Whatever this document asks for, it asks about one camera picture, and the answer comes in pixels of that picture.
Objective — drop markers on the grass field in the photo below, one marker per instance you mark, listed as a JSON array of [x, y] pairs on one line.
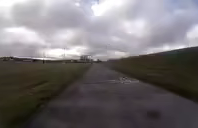
[[20, 86]]

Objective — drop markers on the grassy embankment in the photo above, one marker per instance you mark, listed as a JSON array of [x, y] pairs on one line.
[[177, 70]]

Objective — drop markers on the distant building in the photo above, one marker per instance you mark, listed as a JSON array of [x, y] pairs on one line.
[[85, 58]]

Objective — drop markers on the grey asphalt path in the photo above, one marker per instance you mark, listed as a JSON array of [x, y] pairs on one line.
[[110, 103]]

